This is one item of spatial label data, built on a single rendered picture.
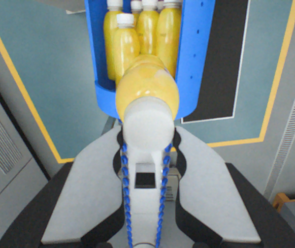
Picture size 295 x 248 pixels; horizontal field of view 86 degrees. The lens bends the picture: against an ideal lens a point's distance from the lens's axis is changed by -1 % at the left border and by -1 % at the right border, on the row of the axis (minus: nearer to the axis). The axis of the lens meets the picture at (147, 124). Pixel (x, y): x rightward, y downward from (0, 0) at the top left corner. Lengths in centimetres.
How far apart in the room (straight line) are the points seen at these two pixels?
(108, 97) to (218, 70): 128
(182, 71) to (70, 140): 186
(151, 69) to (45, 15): 161
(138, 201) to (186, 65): 89
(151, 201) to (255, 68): 149
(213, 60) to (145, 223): 135
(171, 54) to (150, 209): 96
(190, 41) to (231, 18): 120
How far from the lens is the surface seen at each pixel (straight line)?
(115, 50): 42
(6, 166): 207
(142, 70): 16
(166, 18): 41
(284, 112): 228
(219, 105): 166
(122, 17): 42
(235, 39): 156
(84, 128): 193
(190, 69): 35
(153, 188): 74
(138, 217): 123
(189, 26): 34
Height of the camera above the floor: 154
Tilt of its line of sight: 61 degrees down
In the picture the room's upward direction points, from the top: 179 degrees clockwise
